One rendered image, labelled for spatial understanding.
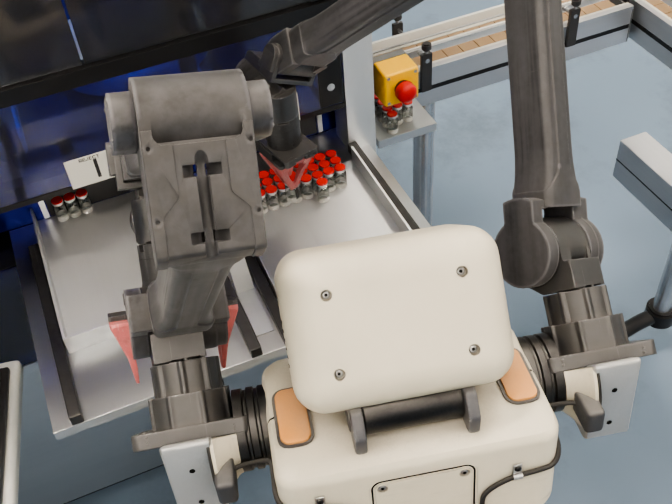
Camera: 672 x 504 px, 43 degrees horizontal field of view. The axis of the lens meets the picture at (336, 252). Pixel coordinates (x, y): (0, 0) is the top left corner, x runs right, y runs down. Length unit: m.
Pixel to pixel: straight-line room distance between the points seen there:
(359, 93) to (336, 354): 0.92
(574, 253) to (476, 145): 2.16
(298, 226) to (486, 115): 1.81
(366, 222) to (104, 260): 0.47
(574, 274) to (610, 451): 1.42
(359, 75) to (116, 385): 0.70
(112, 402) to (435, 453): 0.66
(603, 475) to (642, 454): 0.12
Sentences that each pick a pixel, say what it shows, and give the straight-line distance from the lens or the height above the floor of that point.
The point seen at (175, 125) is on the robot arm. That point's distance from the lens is 0.57.
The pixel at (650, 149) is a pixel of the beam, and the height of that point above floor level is 0.55.
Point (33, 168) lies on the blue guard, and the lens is 1.50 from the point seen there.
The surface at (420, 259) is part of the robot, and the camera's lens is 0.76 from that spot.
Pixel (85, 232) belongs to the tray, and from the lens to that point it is 1.61.
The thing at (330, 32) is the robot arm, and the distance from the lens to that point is 1.22.
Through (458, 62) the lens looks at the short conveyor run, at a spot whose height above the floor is 0.93.
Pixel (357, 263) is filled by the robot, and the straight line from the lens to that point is 0.75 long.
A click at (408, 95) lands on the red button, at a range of 1.61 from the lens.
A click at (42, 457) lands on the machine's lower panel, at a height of 0.30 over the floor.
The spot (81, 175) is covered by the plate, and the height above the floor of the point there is 1.01.
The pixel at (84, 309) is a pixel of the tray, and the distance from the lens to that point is 1.48.
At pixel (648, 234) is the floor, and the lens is 2.84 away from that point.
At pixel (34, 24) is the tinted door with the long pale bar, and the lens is 1.38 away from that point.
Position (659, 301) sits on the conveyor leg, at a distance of 2.41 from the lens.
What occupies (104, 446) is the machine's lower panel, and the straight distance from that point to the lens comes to 2.08.
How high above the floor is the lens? 1.93
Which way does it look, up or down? 46 degrees down
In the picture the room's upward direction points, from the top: 5 degrees counter-clockwise
